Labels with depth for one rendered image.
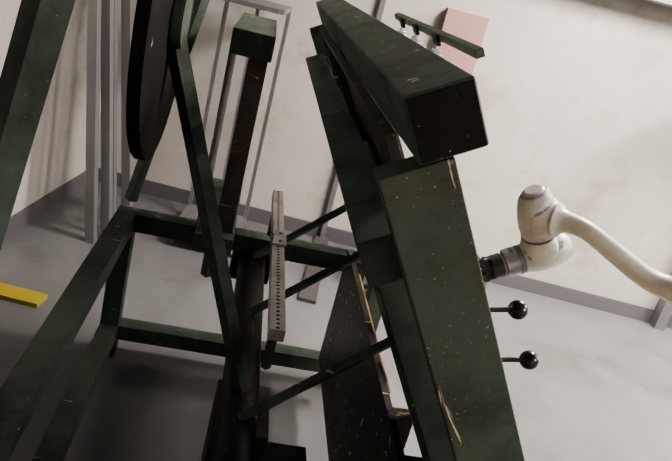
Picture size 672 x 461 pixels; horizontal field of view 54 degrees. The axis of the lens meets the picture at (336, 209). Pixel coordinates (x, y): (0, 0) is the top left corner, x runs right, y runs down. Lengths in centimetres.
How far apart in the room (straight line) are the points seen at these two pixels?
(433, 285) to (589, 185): 468
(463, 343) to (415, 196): 25
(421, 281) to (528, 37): 439
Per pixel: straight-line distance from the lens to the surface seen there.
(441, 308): 99
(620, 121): 555
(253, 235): 323
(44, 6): 90
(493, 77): 525
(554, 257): 208
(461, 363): 105
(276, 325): 205
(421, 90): 88
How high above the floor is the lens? 204
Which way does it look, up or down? 19 degrees down
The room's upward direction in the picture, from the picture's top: 15 degrees clockwise
